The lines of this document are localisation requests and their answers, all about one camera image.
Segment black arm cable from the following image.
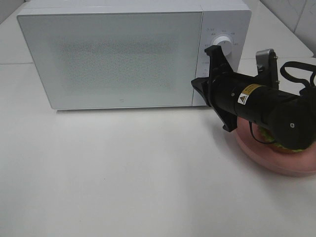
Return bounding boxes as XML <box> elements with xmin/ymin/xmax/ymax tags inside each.
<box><xmin>280</xmin><ymin>61</ymin><xmax>316</xmax><ymax>96</ymax></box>

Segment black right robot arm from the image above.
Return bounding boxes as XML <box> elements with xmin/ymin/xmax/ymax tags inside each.
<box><xmin>191</xmin><ymin>45</ymin><xmax>316</xmax><ymax>150</ymax></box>

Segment white microwave oven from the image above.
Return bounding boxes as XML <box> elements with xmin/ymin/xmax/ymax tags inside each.
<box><xmin>17</xmin><ymin>0</ymin><xmax>251</xmax><ymax>107</ymax></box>

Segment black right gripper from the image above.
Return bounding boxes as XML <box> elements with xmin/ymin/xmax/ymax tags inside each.
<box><xmin>191</xmin><ymin>45</ymin><xmax>257</xmax><ymax>133</ymax></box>

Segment white microwave door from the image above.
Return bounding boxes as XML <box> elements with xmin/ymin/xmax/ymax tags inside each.
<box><xmin>17</xmin><ymin>12</ymin><xmax>202</xmax><ymax>110</ymax></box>

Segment toy hamburger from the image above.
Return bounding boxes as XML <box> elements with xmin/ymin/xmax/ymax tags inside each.
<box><xmin>258</xmin><ymin>127</ymin><xmax>306</xmax><ymax>154</ymax></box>

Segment upper white microwave knob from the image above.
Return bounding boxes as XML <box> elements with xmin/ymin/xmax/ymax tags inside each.
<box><xmin>213</xmin><ymin>35</ymin><xmax>233</xmax><ymax>56</ymax></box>

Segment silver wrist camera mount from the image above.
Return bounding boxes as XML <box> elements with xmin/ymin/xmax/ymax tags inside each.
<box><xmin>255</xmin><ymin>48</ymin><xmax>279</xmax><ymax>89</ymax></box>

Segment pink round plate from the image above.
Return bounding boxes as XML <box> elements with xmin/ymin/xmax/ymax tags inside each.
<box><xmin>233</xmin><ymin>118</ymin><xmax>316</xmax><ymax>176</ymax></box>

